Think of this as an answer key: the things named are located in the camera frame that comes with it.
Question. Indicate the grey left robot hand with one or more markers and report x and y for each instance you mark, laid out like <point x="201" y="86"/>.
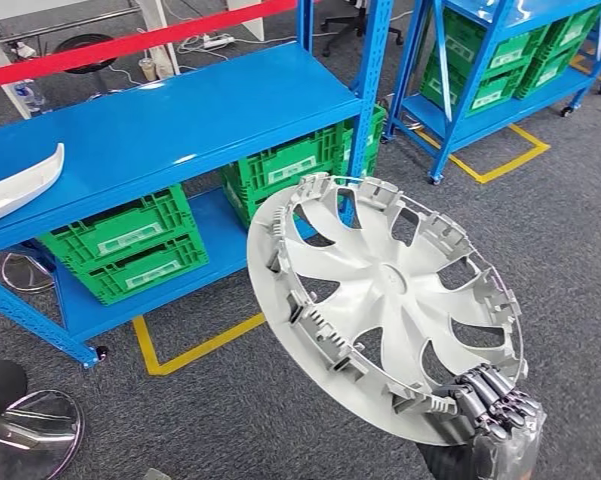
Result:
<point x="156" y="475"/>

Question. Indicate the green plastic folding crate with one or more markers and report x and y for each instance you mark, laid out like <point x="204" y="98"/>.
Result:
<point x="505" y="53"/>
<point x="377" y="142"/>
<point x="144" y="281"/>
<point x="570" y="30"/>
<point x="544" y="73"/>
<point x="80" y="245"/>
<point x="280" y="166"/>
<point x="490" y="93"/>

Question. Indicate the paper drink cup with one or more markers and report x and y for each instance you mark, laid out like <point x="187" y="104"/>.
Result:
<point x="148" y="69"/>

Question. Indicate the clear water bottle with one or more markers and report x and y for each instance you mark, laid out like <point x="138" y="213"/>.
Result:
<point x="30" y="98"/>

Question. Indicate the grey plastic wheel hubcap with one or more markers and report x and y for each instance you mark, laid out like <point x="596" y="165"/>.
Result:
<point x="380" y="278"/>

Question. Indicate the black round stool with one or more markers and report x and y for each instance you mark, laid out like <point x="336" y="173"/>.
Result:
<point x="85" y="69"/>

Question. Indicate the blue metal shelf rack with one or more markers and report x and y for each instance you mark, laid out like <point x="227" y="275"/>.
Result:
<point x="180" y="119"/>
<point x="580" y="93"/>
<point x="420" y="112"/>

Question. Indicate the white plastic bumper part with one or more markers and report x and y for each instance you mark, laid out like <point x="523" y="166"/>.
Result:
<point x="20" y="189"/>

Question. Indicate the white table frame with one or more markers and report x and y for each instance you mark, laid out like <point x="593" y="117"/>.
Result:
<point x="166" y="61"/>

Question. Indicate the white furniture panel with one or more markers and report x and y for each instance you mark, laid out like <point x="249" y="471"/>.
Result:
<point x="250" y="32"/>

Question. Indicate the white power strip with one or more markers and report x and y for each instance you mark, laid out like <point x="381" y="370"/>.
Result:
<point x="218" y="41"/>

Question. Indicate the black office chair base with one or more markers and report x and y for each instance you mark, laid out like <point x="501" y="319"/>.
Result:
<point x="360" y="20"/>

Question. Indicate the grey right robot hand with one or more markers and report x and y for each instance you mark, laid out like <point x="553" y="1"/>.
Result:
<point x="510" y="430"/>

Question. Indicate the chrome round stool base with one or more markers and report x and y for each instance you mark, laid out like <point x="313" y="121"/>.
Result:
<point x="25" y="275"/>

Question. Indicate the chrome base stool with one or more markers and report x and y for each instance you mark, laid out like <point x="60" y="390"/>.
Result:
<point x="40" y="437"/>

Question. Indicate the red barrier band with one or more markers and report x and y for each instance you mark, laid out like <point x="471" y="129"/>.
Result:
<point x="130" y="43"/>

